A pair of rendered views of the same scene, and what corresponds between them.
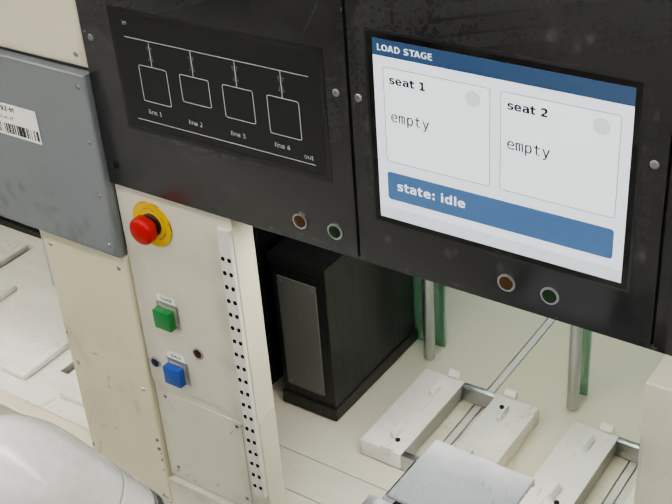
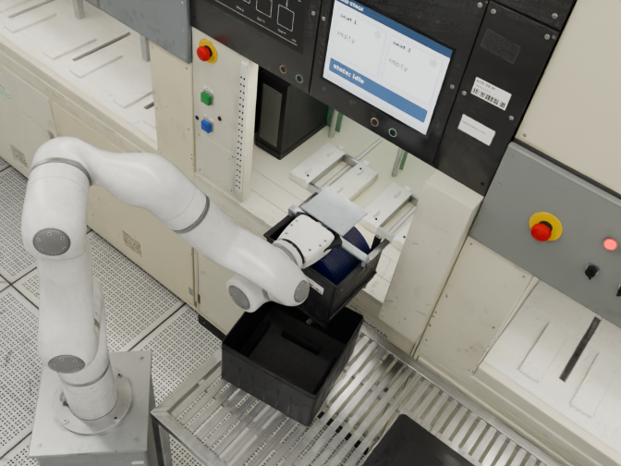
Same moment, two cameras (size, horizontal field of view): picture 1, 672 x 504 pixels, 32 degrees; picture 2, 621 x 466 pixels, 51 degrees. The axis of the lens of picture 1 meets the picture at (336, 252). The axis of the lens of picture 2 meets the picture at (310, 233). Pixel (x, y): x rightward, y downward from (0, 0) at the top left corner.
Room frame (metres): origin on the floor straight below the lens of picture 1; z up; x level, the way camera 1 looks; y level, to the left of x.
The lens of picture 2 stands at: (-0.16, 0.04, 2.36)
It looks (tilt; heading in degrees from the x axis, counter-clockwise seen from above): 49 degrees down; 354
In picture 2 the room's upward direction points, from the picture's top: 10 degrees clockwise
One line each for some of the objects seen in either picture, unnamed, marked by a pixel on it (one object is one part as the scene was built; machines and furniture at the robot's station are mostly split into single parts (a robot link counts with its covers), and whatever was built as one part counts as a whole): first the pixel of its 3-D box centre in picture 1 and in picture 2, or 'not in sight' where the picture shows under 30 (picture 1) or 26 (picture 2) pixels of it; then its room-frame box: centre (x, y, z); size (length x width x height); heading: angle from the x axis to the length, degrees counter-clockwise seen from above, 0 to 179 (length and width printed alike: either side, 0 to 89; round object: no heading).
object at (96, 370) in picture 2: not in sight; (77, 324); (0.64, 0.44, 1.07); 0.19 x 0.12 x 0.24; 10
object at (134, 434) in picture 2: not in sight; (110, 458); (0.61, 0.44, 0.38); 0.28 x 0.28 x 0.76; 8
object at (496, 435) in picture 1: (450, 427); (334, 174); (1.40, -0.16, 0.89); 0.22 x 0.21 x 0.04; 143
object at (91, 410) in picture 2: not in sight; (89, 382); (0.61, 0.44, 0.85); 0.19 x 0.19 x 0.18
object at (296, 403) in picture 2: not in sight; (291, 347); (0.76, -0.06, 0.85); 0.28 x 0.28 x 0.17; 63
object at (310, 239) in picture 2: not in sight; (303, 242); (0.79, -0.04, 1.25); 0.11 x 0.10 x 0.07; 143
